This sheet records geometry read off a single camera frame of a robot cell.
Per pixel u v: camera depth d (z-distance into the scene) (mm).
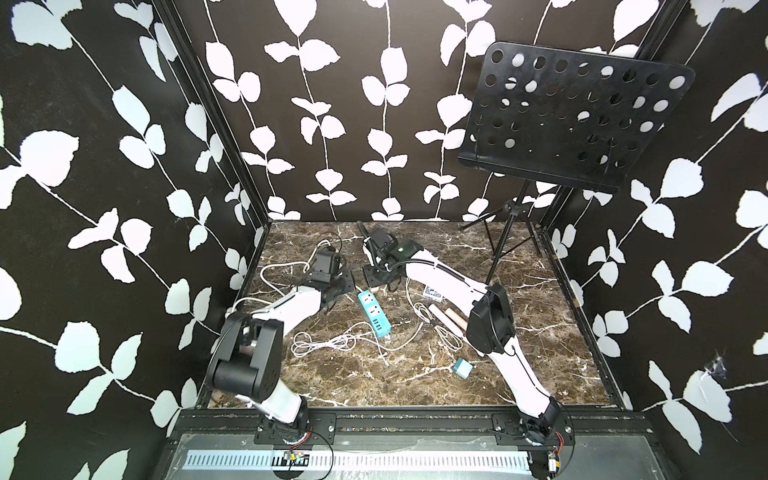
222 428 748
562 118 643
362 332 909
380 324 901
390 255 682
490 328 603
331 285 729
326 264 727
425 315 943
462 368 828
